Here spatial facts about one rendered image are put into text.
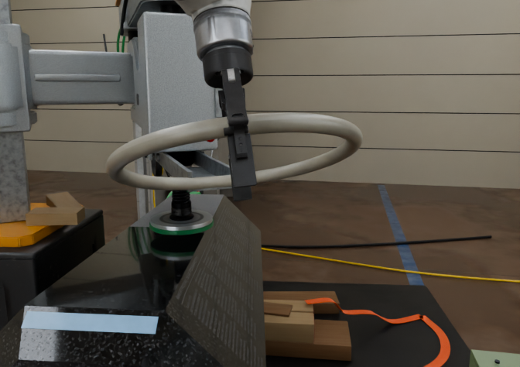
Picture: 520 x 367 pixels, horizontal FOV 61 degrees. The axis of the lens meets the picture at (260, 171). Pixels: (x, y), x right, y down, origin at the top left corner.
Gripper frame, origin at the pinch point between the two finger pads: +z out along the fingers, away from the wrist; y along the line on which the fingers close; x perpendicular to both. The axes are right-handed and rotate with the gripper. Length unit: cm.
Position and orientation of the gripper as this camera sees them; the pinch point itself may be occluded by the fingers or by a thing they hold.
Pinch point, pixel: (243, 186)
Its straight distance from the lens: 64.5
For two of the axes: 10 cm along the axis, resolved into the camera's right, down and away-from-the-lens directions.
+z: 1.3, 9.7, -1.8
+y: -0.6, 1.9, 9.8
